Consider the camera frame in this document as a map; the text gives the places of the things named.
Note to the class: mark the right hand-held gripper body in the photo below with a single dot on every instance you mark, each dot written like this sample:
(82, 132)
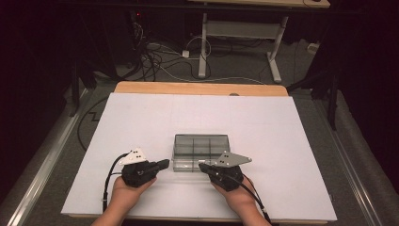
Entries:
(230, 159)

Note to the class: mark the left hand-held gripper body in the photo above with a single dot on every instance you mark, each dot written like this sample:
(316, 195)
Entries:
(135, 175)

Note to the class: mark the clear plastic compartment box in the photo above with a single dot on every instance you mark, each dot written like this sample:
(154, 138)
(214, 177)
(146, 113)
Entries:
(200, 147)

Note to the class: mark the person's left hand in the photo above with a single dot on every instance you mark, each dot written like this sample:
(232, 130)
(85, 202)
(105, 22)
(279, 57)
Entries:
(124, 196)

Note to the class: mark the person's right hand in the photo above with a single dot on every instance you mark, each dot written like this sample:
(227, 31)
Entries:
(238, 199)

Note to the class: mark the white table board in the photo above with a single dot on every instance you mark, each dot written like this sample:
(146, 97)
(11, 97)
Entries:
(188, 116)

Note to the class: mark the wooden table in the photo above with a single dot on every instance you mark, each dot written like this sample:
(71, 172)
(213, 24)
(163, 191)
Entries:
(188, 88)

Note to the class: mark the black metal stand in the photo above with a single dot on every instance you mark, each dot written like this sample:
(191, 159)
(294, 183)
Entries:
(75, 88)
(332, 103)

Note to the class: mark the white power adapter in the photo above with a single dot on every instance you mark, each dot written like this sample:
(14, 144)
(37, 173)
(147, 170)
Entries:
(185, 53)

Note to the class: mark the white power strip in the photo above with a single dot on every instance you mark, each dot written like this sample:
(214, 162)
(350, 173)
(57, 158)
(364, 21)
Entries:
(313, 47)

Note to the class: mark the dark device with red light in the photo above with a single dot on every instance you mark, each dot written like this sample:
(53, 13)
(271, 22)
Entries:
(138, 14)

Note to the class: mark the light wooden desk top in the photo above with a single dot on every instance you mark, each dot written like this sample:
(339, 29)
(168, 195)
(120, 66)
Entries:
(266, 3)

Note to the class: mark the metal floor rail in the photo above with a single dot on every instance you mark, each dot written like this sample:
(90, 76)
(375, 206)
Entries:
(44, 166)
(351, 175)

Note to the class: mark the white metal desk frame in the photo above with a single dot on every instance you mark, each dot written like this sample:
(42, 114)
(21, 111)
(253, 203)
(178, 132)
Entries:
(241, 29)

